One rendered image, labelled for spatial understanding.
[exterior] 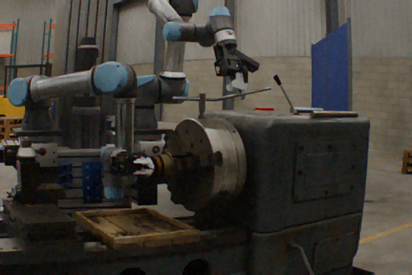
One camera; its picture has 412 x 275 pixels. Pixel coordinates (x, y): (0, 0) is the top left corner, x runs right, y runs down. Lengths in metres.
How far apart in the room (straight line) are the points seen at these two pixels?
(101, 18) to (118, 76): 0.64
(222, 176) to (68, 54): 1.05
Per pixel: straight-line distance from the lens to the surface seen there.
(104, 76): 1.93
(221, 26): 1.93
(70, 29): 2.45
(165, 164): 1.75
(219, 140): 1.75
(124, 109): 2.07
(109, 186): 1.99
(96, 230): 1.69
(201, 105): 1.84
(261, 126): 1.78
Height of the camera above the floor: 1.34
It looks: 5 degrees down
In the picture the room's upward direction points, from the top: 2 degrees clockwise
